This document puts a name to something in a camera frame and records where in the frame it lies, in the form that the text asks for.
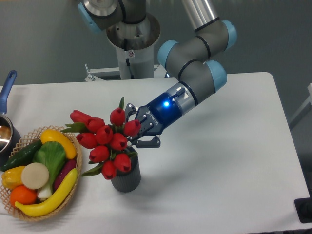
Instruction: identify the beige round radish slice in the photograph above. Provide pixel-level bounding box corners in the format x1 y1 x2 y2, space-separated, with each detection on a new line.
21 162 49 190

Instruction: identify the yellow bell pepper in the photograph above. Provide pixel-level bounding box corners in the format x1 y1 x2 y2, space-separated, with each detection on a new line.
1 166 25 190

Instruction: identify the orange fruit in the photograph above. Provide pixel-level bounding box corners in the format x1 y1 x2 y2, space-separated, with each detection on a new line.
10 185 37 207

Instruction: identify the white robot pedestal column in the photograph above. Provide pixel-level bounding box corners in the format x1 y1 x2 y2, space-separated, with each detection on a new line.
106 13 160 79

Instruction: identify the green bok choy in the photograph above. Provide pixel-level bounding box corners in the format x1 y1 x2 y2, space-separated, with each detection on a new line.
32 141 66 201

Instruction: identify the black device at edge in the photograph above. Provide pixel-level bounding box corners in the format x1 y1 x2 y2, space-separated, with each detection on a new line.
294 197 312 223

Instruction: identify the white metal base frame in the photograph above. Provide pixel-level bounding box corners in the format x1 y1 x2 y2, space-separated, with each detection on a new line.
85 58 172 81

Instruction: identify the woven wicker basket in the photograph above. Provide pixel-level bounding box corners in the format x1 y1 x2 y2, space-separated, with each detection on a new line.
0 133 82 222

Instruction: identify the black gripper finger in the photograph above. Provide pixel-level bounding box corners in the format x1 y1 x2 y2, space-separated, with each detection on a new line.
130 136 161 148
125 103 139 121

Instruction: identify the dark green cucumber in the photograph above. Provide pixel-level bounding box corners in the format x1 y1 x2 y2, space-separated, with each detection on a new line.
0 140 42 172

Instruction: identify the blue handled saucepan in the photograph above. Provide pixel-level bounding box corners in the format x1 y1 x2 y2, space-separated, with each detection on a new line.
0 70 20 166

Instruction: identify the white furniture leg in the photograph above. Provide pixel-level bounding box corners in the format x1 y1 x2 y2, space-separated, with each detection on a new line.
289 83 312 130

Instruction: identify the yellow lemon squash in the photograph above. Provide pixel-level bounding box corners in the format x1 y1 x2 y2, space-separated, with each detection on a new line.
40 129 77 159

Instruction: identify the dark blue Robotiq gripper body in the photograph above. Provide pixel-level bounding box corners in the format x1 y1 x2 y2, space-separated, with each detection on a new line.
135 82 196 138

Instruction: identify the red tulip bouquet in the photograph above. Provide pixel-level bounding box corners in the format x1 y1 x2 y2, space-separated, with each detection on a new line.
63 97 141 180

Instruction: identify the yellow banana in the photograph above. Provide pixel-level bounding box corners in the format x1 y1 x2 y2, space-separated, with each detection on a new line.
15 168 78 217

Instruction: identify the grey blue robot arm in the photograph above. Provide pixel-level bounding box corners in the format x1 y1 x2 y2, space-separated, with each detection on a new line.
78 0 237 148

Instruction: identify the dark grey ribbed vase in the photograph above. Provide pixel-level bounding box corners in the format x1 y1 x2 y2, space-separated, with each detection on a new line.
111 147 141 193

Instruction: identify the purple sweet potato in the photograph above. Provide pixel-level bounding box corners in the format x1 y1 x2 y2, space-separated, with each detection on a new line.
53 159 77 191

